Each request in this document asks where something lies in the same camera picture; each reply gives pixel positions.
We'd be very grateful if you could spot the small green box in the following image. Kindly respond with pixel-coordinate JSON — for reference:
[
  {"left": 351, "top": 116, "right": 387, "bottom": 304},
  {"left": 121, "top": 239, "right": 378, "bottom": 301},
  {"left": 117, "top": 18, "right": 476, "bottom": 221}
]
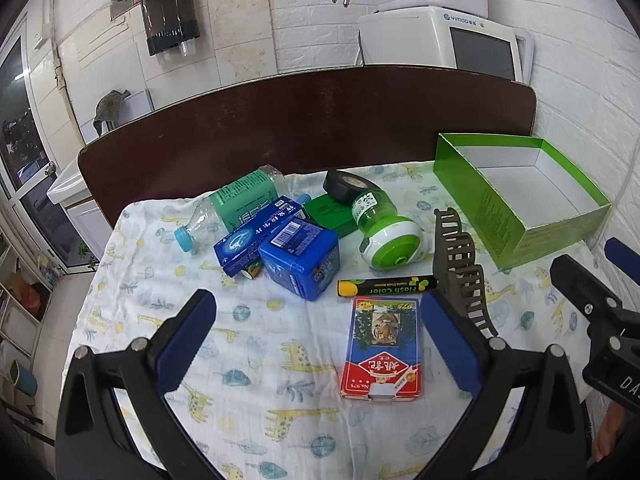
[{"left": 300, "top": 192, "right": 361, "bottom": 238}]

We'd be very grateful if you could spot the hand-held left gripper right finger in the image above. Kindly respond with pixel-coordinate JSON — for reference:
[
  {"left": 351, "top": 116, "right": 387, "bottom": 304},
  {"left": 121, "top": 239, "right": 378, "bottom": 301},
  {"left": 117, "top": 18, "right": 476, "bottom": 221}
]
[{"left": 415, "top": 292, "right": 588, "bottom": 480}]

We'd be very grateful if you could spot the giraffe print blanket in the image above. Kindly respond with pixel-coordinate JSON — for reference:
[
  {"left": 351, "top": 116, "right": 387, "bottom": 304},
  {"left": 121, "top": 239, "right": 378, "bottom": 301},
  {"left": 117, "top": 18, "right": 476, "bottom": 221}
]
[{"left": 62, "top": 162, "right": 601, "bottom": 480}]

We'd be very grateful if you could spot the teal bucket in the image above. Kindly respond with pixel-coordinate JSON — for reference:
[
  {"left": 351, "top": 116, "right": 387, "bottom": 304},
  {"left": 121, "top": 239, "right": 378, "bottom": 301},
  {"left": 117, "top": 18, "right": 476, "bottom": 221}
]
[{"left": 9, "top": 362, "right": 39, "bottom": 397}]

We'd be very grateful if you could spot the dark wall-mounted container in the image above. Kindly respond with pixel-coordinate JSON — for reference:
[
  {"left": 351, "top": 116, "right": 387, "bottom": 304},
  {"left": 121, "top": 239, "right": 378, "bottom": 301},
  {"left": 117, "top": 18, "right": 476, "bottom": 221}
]
[{"left": 139, "top": 0, "right": 202, "bottom": 57}]

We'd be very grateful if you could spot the green cardboard box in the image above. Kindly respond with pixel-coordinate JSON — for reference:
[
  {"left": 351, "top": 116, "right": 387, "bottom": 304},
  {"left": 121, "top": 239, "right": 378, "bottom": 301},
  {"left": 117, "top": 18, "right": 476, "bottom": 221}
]
[{"left": 432, "top": 132, "right": 613, "bottom": 271}]

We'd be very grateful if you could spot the white appliance with screen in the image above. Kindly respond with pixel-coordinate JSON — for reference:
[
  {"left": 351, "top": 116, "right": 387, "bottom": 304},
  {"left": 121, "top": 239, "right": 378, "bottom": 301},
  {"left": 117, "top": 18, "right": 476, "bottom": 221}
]
[{"left": 357, "top": 7, "right": 535, "bottom": 86}]

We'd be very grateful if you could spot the person's right hand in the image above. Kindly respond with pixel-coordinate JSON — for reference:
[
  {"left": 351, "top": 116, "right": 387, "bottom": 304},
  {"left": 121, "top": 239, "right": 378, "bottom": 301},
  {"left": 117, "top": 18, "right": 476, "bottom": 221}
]
[{"left": 592, "top": 402, "right": 625, "bottom": 463}]

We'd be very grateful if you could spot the green and white jar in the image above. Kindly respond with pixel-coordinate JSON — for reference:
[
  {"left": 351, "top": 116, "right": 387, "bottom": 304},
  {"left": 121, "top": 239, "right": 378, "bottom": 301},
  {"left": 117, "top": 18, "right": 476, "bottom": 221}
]
[{"left": 350, "top": 185, "right": 425, "bottom": 273}]

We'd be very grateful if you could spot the glass door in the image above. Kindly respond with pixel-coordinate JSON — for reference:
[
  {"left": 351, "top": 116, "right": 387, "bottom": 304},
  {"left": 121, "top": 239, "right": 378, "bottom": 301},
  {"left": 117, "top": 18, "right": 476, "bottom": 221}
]
[{"left": 0, "top": 25, "right": 96, "bottom": 273}]

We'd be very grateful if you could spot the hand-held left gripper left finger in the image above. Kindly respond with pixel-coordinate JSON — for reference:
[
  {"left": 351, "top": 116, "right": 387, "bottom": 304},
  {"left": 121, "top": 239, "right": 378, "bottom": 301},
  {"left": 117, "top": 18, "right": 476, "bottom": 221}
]
[{"left": 55, "top": 289, "right": 221, "bottom": 480}]

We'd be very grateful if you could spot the white cabinet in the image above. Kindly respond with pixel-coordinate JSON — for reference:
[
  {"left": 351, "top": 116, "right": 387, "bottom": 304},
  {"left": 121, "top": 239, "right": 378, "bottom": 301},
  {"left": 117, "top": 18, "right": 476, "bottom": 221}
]
[{"left": 46, "top": 155, "right": 113, "bottom": 261}]

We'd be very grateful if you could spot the black marker pen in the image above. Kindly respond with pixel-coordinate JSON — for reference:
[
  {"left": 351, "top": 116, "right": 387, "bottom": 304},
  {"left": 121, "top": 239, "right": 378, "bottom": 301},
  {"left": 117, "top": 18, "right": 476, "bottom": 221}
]
[{"left": 336, "top": 275, "right": 438, "bottom": 297}]

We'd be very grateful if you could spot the blue medicine box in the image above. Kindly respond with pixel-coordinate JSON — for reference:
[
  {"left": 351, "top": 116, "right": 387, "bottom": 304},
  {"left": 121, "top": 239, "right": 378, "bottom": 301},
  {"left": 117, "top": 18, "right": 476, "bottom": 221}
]
[{"left": 213, "top": 196, "right": 308, "bottom": 278}]

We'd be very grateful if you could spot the dark wooden headboard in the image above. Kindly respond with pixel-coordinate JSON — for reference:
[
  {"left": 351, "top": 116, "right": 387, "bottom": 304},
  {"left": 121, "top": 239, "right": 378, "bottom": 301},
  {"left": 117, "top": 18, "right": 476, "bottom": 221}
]
[{"left": 77, "top": 65, "right": 538, "bottom": 228}]

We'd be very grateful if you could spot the red and blue card box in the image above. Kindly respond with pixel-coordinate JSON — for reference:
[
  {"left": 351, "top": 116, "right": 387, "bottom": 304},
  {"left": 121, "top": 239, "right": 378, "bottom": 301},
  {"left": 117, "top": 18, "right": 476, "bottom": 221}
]
[{"left": 340, "top": 296, "right": 426, "bottom": 401}]

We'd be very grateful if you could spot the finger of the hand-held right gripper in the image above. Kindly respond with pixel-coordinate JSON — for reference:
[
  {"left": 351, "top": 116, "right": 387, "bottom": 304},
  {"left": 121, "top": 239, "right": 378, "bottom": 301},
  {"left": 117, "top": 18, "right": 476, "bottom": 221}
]
[
  {"left": 550, "top": 254, "right": 625, "bottom": 323},
  {"left": 603, "top": 237, "right": 640, "bottom": 275}
]

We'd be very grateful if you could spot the white storage shelf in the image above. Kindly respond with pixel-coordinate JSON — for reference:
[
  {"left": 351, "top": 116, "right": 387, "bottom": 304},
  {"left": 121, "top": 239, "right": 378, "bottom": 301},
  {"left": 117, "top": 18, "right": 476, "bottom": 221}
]
[{"left": 0, "top": 240, "right": 56, "bottom": 411}]

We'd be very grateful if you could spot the clear plastic water bottle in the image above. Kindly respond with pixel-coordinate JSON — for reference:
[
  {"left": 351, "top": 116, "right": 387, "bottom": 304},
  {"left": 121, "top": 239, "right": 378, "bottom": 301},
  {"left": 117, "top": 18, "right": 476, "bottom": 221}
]
[{"left": 174, "top": 164, "right": 286, "bottom": 253}]

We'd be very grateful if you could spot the blue cube box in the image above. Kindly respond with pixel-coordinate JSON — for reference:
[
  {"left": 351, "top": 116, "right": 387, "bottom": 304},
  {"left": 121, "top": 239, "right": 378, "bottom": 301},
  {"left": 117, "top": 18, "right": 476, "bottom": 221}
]
[{"left": 258, "top": 218, "right": 341, "bottom": 302}]

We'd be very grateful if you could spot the black tape roll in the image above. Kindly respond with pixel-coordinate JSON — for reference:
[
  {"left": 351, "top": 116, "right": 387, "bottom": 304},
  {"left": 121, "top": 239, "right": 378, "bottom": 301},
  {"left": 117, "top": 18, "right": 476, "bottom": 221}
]
[{"left": 322, "top": 170, "right": 373, "bottom": 206}]

